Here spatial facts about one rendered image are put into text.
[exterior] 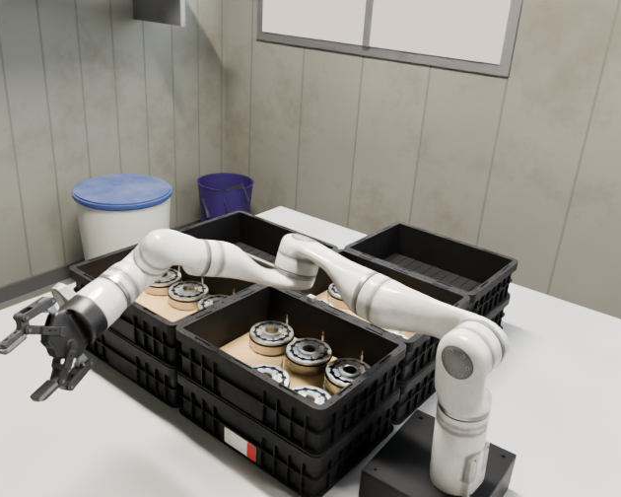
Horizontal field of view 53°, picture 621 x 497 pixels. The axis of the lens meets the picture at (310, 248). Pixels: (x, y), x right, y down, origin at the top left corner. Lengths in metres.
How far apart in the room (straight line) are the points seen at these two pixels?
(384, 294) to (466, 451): 0.31
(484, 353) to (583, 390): 0.74
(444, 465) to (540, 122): 2.15
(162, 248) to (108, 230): 2.00
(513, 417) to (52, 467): 1.01
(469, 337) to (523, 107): 2.17
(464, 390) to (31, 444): 0.89
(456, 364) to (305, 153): 2.85
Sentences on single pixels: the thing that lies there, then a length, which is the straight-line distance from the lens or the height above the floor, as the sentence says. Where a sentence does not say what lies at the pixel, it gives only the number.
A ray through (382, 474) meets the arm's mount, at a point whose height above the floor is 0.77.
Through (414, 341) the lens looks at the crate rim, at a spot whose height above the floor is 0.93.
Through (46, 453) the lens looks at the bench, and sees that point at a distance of 1.43.
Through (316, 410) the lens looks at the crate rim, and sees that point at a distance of 1.12.
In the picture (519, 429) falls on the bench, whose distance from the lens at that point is 1.56.
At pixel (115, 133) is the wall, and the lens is 3.64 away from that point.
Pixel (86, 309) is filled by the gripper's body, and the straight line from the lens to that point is 1.02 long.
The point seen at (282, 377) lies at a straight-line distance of 1.31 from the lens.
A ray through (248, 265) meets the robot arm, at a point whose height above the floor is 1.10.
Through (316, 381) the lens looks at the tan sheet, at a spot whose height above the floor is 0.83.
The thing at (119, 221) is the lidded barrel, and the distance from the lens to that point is 3.06.
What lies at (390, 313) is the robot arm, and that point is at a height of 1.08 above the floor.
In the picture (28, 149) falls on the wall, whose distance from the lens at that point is 3.37.
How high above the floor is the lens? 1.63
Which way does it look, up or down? 24 degrees down
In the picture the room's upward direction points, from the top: 4 degrees clockwise
